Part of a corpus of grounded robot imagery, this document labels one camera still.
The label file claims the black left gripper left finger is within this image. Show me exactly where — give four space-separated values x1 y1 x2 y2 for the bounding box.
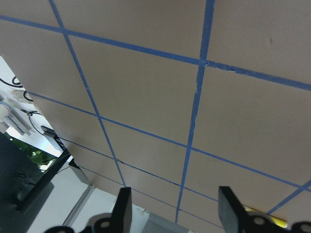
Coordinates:
111 187 132 233

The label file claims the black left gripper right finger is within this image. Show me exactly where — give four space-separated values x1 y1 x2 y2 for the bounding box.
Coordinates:
218 186 248 233

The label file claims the black monitor stand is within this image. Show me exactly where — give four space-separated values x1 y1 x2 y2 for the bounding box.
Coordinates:
0 134 70 233

